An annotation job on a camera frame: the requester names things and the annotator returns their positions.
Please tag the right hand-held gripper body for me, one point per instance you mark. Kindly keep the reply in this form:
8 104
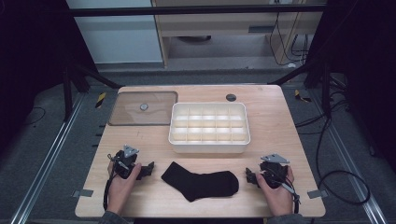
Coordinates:
274 174

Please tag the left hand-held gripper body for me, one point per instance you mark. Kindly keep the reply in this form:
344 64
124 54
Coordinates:
124 163

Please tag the black sock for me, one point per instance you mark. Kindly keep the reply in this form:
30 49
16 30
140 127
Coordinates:
202 183

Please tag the white divided storage box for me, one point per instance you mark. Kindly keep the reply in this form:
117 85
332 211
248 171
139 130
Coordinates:
209 146

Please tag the person's right hand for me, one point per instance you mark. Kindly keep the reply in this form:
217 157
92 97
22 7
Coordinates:
280 199

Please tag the person's left hand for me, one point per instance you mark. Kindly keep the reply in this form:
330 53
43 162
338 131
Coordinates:
120 191

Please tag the transparent box lid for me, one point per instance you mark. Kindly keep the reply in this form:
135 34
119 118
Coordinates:
155 113

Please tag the yellow black striped tape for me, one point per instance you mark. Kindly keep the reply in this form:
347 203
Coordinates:
300 96
100 99

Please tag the black metal stand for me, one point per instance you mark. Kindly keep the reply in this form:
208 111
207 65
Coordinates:
325 93
67 93

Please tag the white cabinet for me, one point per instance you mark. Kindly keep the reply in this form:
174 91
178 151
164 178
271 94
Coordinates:
118 40

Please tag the light wooden desk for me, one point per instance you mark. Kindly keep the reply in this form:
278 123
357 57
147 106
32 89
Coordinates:
218 25

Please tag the aluminium floor rail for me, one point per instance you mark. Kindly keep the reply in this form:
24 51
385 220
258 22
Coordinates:
351 168
46 161

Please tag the black horizontal frame bar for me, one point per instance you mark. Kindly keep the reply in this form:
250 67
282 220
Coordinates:
186 10

